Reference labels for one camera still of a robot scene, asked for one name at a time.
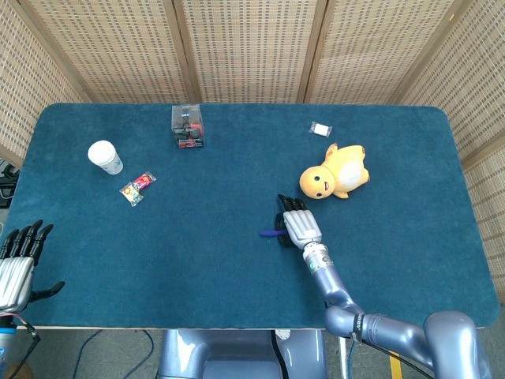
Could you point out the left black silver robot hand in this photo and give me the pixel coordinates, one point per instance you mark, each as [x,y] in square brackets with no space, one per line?
[16,280]

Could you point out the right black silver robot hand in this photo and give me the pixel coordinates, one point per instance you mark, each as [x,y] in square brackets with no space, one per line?
[301,227]

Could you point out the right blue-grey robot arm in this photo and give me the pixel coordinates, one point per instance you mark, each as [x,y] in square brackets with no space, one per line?
[339,292]

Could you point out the yellow plush duck toy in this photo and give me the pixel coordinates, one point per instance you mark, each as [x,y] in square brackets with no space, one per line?
[339,171]

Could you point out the brown shoe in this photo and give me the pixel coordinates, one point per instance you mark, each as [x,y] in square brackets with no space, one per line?
[19,371]

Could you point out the black equipment beside table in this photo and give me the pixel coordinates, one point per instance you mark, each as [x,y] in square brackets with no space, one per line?
[7,185]

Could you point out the small white packet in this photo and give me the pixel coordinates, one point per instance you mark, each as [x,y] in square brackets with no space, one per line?
[320,129]

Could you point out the blue carpet table mat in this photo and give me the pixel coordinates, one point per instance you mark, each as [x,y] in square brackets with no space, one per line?
[177,268]

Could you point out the white table leg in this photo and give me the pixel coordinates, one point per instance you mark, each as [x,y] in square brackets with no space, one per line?
[343,359]

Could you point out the blue-grey robot torso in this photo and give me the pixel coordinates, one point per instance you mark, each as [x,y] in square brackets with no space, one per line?
[236,355]

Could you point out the yellow snack packet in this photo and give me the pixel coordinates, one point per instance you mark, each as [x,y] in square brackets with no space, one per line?
[132,193]

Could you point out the clear coffee capsule box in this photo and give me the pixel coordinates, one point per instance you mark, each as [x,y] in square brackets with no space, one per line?
[188,128]

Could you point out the white paper cup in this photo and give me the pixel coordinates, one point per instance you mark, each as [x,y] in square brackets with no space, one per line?
[103,156]

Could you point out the red snack packet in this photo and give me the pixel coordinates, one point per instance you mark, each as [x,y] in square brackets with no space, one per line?
[144,179]

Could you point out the woven wooden folding screen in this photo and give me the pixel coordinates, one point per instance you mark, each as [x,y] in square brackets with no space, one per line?
[252,51]

